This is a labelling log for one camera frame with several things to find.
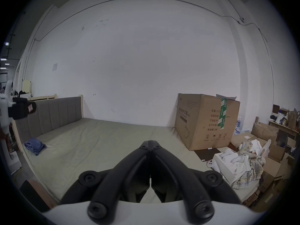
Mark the dark brown flat board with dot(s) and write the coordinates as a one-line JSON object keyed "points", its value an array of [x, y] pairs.
{"points": [[211, 153]]}

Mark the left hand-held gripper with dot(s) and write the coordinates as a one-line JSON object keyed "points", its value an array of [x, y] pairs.
{"points": [[5, 102]]}

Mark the wooden table with clutter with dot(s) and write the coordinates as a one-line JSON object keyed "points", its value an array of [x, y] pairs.
{"points": [[287, 123]]}

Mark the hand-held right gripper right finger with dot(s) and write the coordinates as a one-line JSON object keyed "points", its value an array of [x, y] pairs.
{"points": [[171, 170]]}

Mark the pile of cardboard cartons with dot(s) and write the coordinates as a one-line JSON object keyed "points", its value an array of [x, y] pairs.
{"points": [[271, 149]]}

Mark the bed with beige sheet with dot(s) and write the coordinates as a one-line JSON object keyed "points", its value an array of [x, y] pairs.
{"points": [[105, 137]]}

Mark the blue garment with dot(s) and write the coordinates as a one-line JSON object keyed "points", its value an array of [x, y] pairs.
{"points": [[35, 145]]}

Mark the large cardboard carton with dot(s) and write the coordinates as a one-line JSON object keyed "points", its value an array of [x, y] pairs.
{"points": [[201, 123]]}

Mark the white cloth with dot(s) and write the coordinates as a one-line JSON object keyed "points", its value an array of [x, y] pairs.
{"points": [[236, 159]]}

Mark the grey padded headboard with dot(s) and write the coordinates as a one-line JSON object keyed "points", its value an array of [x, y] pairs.
{"points": [[54, 114]]}

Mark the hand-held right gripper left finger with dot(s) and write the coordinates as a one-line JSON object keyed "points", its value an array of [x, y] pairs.
{"points": [[131, 167]]}

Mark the white hand controller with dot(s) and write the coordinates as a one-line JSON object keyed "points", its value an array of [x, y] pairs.
{"points": [[210, 164]]}

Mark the white flat box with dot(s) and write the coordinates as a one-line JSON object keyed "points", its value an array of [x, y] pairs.
{"points": [[225, 170]]}

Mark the checked cloth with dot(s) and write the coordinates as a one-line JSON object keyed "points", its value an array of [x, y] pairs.
{"points": [[254, 170]]}

